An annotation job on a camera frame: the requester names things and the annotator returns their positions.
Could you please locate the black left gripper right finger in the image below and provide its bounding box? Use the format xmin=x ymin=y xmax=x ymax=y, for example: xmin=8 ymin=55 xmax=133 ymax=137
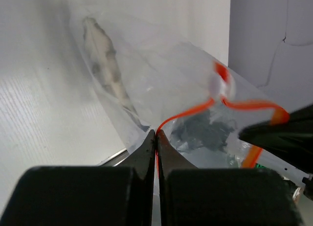
xmin=156 ymin=131 xmax=303 ymax=226

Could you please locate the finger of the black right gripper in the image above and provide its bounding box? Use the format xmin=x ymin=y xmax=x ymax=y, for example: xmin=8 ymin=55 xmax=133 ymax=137
xmin=239 ymin=105 xmax=313 ymax=174

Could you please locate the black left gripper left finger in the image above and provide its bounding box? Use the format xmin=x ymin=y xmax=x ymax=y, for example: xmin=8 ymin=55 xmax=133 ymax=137
xmin=0 ymin=131 xmax=156 ymax=226

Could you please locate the clear orange-zipper zip bag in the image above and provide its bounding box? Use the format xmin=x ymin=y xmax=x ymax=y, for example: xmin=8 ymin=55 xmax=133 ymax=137
xmin=68 ymin=8 xmax=313 ymax=226

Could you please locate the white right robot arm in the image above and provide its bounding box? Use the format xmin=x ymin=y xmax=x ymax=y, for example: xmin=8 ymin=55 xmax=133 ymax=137
xmin=239 ymin=105 xmax=313 ymax=199

